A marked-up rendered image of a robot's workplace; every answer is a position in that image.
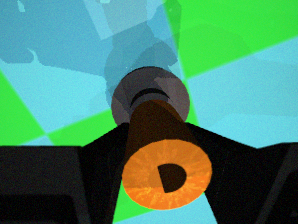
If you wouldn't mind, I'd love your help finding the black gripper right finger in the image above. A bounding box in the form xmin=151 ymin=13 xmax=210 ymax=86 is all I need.
xmin=185 ymin=122 xmax=298 ymax=224

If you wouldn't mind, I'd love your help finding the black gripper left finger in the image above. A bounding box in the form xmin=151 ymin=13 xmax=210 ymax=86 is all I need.
xmin=0 ymin=122 xmax=129 ymax=224

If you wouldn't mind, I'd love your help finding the orange cylindrical knob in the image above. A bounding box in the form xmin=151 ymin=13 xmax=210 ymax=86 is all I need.
xmin=122 ymin=99 xmax=212 ymax=211

